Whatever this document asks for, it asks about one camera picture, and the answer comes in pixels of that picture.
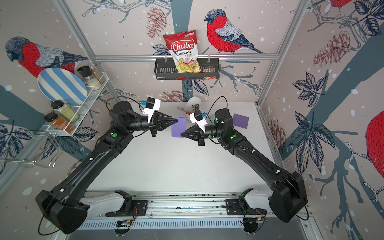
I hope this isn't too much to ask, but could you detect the black lid spice grinder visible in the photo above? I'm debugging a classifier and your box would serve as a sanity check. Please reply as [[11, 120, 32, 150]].
[[77, 66, 102, 91]]

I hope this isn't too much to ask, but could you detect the orange sauce jar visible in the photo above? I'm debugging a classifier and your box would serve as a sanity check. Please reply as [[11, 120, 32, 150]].
[[44, 112, 75, 134]]

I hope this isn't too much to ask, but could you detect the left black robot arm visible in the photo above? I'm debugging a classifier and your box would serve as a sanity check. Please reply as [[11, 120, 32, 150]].
[[36, 98, 178, 234]]

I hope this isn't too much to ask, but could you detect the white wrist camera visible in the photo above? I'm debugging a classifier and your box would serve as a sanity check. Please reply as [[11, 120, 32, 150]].
[[190, 110, 208, 133], [141, 97, 161, 123]]

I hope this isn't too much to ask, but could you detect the blue white striped plate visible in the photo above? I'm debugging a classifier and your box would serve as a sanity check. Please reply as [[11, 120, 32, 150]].
[[37, 68, 88, 107]]

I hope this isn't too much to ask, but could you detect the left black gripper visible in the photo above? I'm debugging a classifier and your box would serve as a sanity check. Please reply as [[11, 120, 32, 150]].
[[125, 112, 177, 138]]

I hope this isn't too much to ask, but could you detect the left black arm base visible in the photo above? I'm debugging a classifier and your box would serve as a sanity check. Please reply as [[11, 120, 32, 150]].
[[106, 190, 148, 217]]

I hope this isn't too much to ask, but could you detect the red handled tool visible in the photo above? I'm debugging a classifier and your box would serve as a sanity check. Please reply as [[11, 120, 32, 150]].
[[177, 107, 191, 115]]

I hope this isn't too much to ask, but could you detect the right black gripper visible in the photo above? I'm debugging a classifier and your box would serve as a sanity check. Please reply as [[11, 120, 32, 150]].
[[181, 125, 224, 148]]

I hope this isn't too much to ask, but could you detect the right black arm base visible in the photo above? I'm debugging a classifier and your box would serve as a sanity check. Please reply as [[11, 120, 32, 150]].
[[222, 188, 270, 216]]

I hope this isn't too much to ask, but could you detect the small seed spice jar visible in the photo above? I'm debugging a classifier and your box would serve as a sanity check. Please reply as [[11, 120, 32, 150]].
[[90, 65, 105, 84]]

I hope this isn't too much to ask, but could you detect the white wire wall shelf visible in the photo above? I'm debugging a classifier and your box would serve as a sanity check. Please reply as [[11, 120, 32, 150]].
[[46, 73, 110, 137]]

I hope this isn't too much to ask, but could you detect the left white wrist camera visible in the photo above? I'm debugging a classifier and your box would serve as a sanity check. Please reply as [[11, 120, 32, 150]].
[[141, 97, 161, 123]]

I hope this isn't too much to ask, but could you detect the black hanging wire basket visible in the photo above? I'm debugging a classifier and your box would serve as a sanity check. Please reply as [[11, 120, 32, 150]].
[[154, 58, 220, 80]]

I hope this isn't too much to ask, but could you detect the red Chuba chips bag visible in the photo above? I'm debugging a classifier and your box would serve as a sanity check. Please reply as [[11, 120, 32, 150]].
[[164, 30, 201, 74]]

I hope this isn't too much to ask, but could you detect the green sauce jar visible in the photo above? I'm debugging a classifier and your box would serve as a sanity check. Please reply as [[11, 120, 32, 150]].
[[51, 100, 80, 123]]

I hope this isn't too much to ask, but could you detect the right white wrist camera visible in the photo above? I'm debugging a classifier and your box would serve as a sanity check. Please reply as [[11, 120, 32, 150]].
[[190, 110, 208, 133]]

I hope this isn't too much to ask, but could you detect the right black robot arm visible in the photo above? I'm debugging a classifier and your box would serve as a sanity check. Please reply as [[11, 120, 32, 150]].
[[181, 108, 308, 223]]

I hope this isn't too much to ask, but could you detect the white utensil cup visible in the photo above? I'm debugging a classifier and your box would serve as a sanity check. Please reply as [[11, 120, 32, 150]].
[[184, 97, 202, 117]]

